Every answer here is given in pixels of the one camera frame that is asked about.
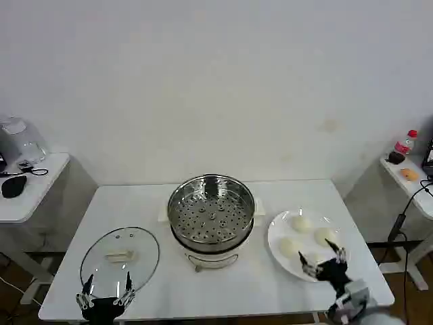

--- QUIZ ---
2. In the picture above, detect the white electric cooker base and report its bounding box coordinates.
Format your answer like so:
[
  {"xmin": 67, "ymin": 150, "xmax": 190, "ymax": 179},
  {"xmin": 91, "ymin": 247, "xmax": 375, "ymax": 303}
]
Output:
[{"xmin": 158, "ymin": 196, "xmax": 267, "ymax": 273}]

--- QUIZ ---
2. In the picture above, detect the small black device with cord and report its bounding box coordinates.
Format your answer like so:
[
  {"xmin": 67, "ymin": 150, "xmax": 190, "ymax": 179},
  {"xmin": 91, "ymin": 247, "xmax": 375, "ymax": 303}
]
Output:
[{"xmin": 17, "ymin": 160, "xmax": 49, "ymax": 176}]

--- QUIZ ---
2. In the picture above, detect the small orange snack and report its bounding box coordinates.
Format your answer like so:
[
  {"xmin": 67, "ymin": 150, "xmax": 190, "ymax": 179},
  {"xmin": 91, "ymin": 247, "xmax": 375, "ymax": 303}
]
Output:
[{"xmin": 401, "ymin": 167, "xmax": 421, "ymax": 182}]

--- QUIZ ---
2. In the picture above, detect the black power cable with adapter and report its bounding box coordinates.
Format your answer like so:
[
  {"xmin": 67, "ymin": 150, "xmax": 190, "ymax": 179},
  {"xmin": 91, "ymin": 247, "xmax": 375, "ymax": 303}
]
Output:
[{"xmin": 375, "ymin": 179, "xmax": 433, "ymax": 292}]

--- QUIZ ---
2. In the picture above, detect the white round plate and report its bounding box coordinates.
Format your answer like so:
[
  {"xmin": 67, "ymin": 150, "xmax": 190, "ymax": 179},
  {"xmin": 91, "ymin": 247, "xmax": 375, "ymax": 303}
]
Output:
[{"xmin": 267, "ymin": 209, "xmax": 342, "ymax": 283}]

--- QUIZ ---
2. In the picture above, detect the glass lid with handle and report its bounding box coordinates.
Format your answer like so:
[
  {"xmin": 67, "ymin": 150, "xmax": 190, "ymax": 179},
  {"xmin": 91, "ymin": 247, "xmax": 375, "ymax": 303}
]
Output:
[{"xmin": 80, "ymin": 226, "xmax": 160, "ymax": 301}]

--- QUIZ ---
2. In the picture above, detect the steel steamer basket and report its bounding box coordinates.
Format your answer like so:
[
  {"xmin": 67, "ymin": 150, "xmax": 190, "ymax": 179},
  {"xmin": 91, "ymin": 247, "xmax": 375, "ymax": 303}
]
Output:
[{"xmin": 167, "ymin": 173, "xmax": 256, "ymax": 245}]

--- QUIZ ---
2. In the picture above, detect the black computer mouse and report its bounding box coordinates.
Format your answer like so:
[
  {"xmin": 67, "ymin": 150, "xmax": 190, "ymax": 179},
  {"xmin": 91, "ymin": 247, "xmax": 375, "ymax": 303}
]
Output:
[{"xmin": 1, "ymin": 175, "xmax": 28, "ymax": 199}]

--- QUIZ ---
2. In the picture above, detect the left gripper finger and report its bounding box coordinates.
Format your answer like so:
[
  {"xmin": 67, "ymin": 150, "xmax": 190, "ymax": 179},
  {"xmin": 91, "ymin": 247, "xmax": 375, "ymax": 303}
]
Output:
[
  {"xmin": 114, "ymin": 271, "xmax": 136, "ymax": 307},
  {"xmin": 76, "ymin": 274, "xmax": 95, "ymax": 310}
]

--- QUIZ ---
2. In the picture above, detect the thin white floor cable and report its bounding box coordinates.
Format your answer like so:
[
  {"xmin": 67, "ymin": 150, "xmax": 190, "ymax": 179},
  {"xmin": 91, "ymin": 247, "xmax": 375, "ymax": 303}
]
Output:
[{"xmin": 0, "ymin": 275, "xmax": 42, "ymax": 307}]

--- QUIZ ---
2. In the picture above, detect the white side table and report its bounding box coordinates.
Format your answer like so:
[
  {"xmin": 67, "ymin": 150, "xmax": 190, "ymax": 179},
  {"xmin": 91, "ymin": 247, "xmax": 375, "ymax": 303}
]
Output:
[
  {"xmin": 378, "ymin": 154, "xmax": 433, "ymax": 292},
  {"xmin": 0, "ymin": 152, "xmax": 99, "ymax": 305}
]

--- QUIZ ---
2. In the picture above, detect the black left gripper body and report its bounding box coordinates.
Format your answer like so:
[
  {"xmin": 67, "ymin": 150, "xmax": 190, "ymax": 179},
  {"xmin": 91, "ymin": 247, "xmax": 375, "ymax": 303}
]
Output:
[{"xmin": 82, "ymin": 297, "xmax": 125, "ymax": 323}]

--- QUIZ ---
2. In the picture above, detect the clear bottle with red cap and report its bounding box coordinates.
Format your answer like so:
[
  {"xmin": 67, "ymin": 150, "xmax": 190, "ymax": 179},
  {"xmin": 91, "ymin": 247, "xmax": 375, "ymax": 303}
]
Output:
[{"xmin": 394, "ymin": 129, "xmax": 419, "ymax": 156}]

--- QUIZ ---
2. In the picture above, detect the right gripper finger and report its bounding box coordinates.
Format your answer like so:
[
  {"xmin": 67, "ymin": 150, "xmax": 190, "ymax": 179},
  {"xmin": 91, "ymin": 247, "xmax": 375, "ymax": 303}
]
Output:
[
  {"xmin": 298, "ymin": 251, "xmax": 323, "ymax": 282},
  {"xmin": 325, "ymin": 238, "xmax": 348, "ymax": 265}
]

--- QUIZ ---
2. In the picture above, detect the clear plastic water jug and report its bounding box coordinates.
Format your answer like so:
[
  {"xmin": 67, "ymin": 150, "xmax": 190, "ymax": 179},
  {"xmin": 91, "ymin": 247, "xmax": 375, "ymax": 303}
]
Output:
[{"xmin": 0, "ymin": 116, "xmax": 47, "ymax": 164}]

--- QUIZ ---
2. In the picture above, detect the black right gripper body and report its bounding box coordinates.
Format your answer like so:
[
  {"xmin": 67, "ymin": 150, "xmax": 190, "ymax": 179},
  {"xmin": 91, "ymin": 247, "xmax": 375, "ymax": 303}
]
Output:
[{"xmin": 317, "ymin": 258, "xmax": 356, "ymax": 293}]

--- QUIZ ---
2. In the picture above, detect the black screen device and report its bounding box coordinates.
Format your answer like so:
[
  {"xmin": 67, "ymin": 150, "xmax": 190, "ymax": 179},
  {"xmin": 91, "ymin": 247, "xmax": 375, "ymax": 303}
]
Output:
[{"xmin": 420, "ymin": 136, "xmax": 433, "ymax": 177}]

